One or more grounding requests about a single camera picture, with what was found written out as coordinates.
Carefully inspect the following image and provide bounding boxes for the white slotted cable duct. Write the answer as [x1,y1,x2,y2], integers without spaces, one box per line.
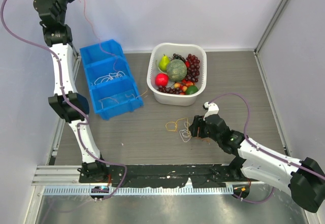
[43,185,233,196]

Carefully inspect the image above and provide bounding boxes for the red apple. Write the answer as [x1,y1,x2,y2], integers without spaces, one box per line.
[155,73,169,86]

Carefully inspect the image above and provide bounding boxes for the small dark grape bunch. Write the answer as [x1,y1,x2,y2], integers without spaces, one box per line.
[157,86,184,94]

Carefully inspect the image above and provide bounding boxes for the blue plastic compartment bin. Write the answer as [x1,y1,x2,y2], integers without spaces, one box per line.
[80,40,144,120]

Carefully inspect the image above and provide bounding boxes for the red yellow cherries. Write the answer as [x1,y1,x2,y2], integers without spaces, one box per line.
[173,80,195,95]

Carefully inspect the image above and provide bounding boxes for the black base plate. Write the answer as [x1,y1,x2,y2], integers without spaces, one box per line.
[77,163,248,188]

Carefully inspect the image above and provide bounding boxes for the white plastic fruit basket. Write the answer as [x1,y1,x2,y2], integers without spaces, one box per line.
[146,43,207,106]

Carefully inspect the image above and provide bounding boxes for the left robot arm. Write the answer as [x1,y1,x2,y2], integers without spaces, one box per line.
[34,0,109,183]

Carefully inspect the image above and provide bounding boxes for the dark red grape bunch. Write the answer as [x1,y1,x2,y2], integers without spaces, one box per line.
[185,54,201,83]

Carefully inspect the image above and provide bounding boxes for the green netted melon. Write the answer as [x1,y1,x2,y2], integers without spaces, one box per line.
[166,59,187,82]

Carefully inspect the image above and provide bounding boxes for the green pear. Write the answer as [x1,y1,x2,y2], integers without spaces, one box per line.
[158,54,170,72]

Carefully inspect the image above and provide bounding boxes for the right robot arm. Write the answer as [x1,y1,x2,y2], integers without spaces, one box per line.
[188,114,324,213]

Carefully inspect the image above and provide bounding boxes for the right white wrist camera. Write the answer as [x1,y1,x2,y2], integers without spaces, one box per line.
[203,102,219,120]

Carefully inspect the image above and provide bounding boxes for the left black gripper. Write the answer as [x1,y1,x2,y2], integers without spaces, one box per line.
[41,0,77,25]

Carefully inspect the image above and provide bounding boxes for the green lime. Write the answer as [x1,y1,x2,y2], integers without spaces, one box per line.
[185,85,199,95]

